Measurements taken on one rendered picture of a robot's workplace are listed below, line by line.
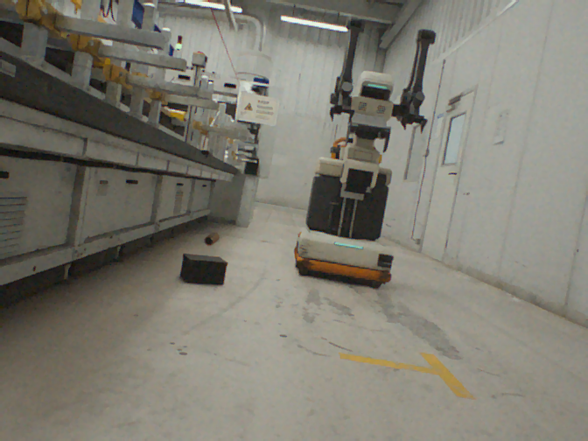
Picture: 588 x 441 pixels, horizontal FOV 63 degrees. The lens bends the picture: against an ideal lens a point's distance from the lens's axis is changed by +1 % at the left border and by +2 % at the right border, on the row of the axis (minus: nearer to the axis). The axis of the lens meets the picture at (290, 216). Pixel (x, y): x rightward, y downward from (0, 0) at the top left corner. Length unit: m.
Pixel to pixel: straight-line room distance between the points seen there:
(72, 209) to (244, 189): 3.94
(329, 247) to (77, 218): 1.61
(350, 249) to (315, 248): 0.23
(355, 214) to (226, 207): 2.90
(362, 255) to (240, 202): 2.99
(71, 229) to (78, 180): 0.20
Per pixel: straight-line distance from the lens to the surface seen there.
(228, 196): 6.04
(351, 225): 3.40
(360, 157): 3.20
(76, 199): 2.13
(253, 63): 10.22
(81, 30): 1.25
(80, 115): 1.39
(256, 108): 5.94
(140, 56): 1.46
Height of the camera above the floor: 0.53
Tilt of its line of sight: 3 degrees down
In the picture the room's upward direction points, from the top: 10 degrees clockwise
